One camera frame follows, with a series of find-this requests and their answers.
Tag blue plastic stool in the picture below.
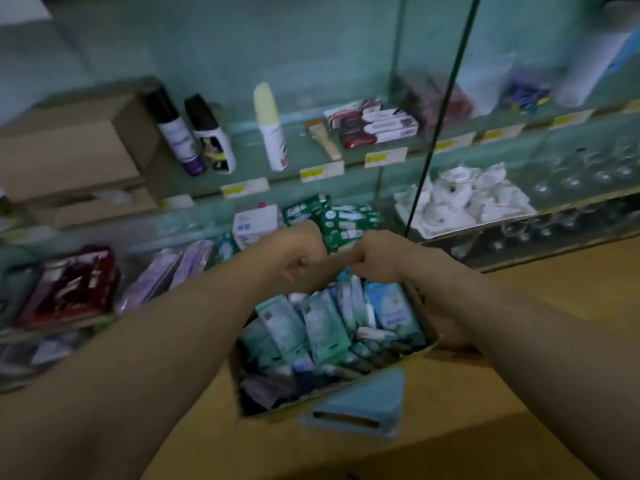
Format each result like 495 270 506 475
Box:
300 369 406 439

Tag clear wrapped purple items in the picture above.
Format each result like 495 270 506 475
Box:
115 237 216 316

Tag white thermos flask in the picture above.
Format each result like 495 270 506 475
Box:
555 0 640 108

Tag pile of packets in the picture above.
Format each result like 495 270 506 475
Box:
238 269 429 411

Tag blue packaged cups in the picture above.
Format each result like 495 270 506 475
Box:
503 79 553 114

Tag green bulb boxes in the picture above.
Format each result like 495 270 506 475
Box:
283 193 386 254

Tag red packaged gift box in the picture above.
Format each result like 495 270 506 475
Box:
15 245 121 329

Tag person's left forearm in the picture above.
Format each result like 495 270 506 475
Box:
0 239 291 480

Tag white ceramic tea set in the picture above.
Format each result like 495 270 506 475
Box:
393 163 538 239

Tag black cap white bottle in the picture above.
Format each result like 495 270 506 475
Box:
185 93 238 176
145 87 208 178

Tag person's right hand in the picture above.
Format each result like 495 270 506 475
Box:
348 229 431 286

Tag cream brush white handle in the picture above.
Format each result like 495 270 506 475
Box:
252 81 291 174

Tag wooden handled brush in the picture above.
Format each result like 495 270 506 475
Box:
305 119 343 162

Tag person's left hand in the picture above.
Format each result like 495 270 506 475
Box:
262 223 331 286

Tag brown cardboard box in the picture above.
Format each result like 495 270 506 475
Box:
228 279 441 421

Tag large brown carton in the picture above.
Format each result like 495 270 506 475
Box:
0 93 166 231

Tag red white packaged box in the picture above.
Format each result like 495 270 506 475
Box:
323 97 386 131
340 107 421 151

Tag white printed box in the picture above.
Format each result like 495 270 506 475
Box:
232 203 283 251

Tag person's right forearm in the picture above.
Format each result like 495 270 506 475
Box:
420 259 640 480

